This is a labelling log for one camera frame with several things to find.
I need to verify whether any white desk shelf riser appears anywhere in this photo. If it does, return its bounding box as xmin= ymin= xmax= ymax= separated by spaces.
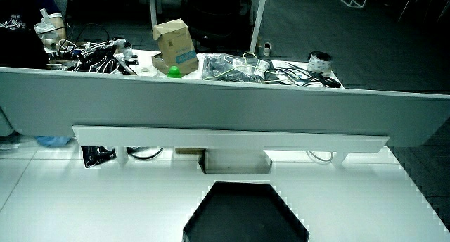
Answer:
xmin=72 ymin=125 xmax=390 ymax=167

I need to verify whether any white desk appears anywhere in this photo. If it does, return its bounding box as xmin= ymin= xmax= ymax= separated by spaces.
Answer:
xmin=0 ymin=136 xmax=450 ymax=242

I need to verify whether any gray partition panel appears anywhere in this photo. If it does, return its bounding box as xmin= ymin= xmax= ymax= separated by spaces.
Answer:
xmin=0 ymin=66 xmax=450 ymax=148

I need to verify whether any clear bag of dark items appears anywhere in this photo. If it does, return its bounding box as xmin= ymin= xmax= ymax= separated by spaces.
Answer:
xmin=201 ymin=52 xmax=272 ymax=83

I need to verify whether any flat brown cardboard piece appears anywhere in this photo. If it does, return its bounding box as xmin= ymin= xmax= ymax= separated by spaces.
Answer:
xmin=174 ymin=147 xmax=206 ymax=155

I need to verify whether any green round cap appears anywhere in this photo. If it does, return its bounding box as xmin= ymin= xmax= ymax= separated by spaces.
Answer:
xmin=167 ymin=65 xmax=183 ymax=79

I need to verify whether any brown cardboard box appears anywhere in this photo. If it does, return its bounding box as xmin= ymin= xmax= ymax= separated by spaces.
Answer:
xmin=151 ymin=18 xmax=200 ymax=76

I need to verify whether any black office chair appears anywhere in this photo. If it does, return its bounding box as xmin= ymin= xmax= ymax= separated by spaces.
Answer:
xmin=179 ymin=0 xmax=255 ymax=53

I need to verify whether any white back table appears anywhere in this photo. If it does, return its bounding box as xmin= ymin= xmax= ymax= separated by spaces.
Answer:
xmin=129 ymin=49 xmax=346 ymax=89

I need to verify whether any black hexagonal tray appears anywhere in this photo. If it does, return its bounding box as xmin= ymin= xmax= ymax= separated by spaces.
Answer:
xmin=181 ymin=181 xmax=311 ymax=242

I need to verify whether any white table leg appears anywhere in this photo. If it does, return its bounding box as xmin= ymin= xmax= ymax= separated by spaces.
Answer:
xmin=148 ymin=0 xmax=158 ymax=29
xmin=248 ymin=0 xmax=270 ymax=55

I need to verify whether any printed white tape roll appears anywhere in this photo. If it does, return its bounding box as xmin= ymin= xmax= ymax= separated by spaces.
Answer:
xmin=307 ymin=51 xmax=334 ymax=75

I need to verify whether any small black plastic bag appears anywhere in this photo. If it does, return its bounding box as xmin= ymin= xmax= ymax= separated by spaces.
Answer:
xmin=81 ymin=146 xmax=117 ymax=169

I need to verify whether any shiny black plastic bag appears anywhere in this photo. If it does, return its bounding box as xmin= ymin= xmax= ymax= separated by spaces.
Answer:
xmin=71 ymin=46 xmax=131 ymax=75

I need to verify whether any blue cloth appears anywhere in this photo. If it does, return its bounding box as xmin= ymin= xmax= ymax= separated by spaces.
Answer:
xmin=34 ymin=136 xmax=73 ymax=148

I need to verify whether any black looped cable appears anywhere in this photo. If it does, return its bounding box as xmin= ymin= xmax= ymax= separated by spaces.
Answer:
xmin=127 ymin=146 xmax=165 ymax=161

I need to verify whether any bundle of black cables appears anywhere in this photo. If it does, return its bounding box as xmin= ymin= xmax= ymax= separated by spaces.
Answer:
xmin=269 ymin=61 xmax=342 ymax=89

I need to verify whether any white looped cable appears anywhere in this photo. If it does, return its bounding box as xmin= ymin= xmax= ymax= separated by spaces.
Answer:
xmin=306 ymin=150 xmax=335 ymax=164

